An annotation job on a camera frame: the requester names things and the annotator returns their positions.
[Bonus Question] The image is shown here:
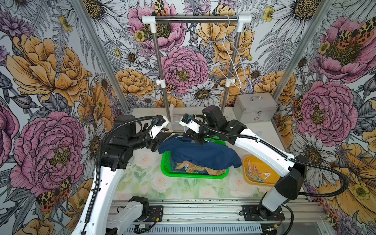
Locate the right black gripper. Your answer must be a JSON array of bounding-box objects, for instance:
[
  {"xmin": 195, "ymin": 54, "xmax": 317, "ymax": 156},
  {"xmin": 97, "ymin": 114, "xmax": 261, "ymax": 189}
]
[{"xmin": 183, "ymin": 119, "xmax": 219, "ymax": 146}]

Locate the light blue hanger navy shirt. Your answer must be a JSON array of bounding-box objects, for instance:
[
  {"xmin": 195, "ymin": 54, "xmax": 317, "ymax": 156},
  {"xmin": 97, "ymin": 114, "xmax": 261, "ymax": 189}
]
[{"xmin": 171, "ymin": 121, "xmax": 187, "ymax": 134}]

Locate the dark navy t-shirt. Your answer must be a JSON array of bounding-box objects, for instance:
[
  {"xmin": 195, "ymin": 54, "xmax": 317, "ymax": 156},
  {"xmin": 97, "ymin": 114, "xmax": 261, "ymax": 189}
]
[{"xmin": 158, "ymin": 137, "xmax": 242, "ymax": 172}]

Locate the tan t-shirt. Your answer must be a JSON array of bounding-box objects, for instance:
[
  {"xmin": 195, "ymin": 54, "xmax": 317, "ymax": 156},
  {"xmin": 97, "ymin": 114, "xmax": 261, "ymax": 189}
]
[{"xmin": 173, "ymin": 161, "xmax": 227, "ymax": 176}]

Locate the light blue wire hanger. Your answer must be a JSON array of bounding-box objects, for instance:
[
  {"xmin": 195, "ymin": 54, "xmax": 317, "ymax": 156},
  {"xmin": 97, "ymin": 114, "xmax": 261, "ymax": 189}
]
[{"xmin": 232, "ymin": 15, "xmax": 252, "ymax": 91}]

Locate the teal clothespin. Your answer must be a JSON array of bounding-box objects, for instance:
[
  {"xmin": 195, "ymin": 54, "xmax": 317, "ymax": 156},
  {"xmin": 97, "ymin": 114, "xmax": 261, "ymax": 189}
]
[{"xmin": 250, "ymin": 175, "xmax": 265, "ymax": 183}]

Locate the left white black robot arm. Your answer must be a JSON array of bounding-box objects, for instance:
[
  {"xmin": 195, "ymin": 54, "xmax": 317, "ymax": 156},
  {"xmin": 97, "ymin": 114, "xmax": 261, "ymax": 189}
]
[{"xmin": 72, "ymin": 115, "xmax": 171, "ymax": 235}]

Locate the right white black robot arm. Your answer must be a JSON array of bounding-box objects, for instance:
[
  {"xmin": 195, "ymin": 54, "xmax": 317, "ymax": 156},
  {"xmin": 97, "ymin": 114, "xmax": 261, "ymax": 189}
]
[{"xmin": 179, "ymin": 105, "xmax": 306, "ymax": 220}]

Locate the green perforated plastic basket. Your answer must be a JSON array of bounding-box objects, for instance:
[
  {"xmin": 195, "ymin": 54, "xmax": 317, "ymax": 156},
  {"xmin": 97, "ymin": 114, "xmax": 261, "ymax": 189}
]
[{"xmin": 161, "ymin": 139, "xmax": 229, "ymax": 179}]

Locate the silver metal case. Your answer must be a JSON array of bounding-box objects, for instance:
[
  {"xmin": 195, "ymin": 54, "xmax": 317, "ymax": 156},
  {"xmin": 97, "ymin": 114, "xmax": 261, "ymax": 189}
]
[{"xmin": 233, "ymin": 93, "xmax": 278, "ymax": 124}]

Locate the yellow plastic tray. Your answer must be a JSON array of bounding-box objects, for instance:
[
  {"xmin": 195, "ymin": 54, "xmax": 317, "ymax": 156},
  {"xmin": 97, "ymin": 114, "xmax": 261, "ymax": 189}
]
[{"xmin": 242, "ymin": 155, "xmax": 280, "ymax": 187}]

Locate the metal clothes rack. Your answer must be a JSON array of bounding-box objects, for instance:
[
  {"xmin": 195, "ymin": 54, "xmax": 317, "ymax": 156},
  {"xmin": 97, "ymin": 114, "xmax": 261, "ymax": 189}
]
[{"xmin": 142, "ymin": 15, "xmax": 252, "ymax": 122}]

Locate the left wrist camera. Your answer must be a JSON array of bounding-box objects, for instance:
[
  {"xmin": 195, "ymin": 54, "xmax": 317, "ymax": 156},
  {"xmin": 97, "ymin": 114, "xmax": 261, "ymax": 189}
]
[{"xmin": 149, "ymin": 115, "xmax": 169, "ymax": 140}]

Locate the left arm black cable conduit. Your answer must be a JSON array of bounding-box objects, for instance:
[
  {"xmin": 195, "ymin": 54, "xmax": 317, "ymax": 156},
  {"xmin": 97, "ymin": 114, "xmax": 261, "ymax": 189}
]
[{"xmin": 83, "ymin": 116, "xmax": 161, "ymax": 235}]

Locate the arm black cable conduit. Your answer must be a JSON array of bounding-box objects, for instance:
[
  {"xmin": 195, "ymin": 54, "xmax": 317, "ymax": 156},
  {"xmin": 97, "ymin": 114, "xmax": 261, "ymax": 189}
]
[
  {"xmin": 190, "ymin": 116, "xmax": 350, "ymax": 198},
  {"xmin": 83, "ymin": 116, "xmax": 161, "ymax": 235}
]

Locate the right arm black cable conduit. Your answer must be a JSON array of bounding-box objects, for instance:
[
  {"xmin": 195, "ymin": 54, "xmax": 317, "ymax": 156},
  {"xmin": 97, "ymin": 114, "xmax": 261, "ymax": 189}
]
[{"xmin": 190, "ymin": 116, "xmax": 350, "ymax": 198}]

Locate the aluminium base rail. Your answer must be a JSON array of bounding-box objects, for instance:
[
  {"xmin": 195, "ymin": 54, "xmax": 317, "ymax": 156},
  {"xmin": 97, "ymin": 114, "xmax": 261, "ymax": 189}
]
[{"xmin": 77, "ymin": 199, "xmax": 327, "ymax": 235}]

